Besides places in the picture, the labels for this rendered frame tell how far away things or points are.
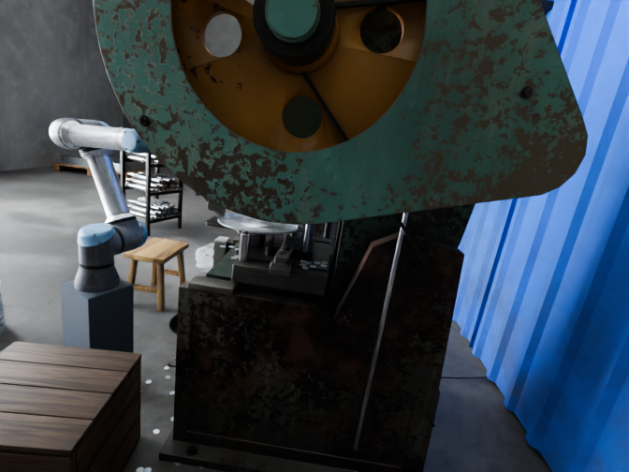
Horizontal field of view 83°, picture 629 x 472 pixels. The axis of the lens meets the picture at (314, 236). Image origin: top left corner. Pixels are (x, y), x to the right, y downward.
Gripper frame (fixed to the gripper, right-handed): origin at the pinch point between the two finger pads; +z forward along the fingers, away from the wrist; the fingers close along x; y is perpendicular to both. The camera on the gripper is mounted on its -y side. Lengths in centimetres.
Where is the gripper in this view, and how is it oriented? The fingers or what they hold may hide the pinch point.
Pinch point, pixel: (222, 213)
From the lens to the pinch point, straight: 137.7
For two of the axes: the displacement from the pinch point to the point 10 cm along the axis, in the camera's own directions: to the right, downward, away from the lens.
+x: 9.4, -2.3, -2.5
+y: -1.9, 2.5, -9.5
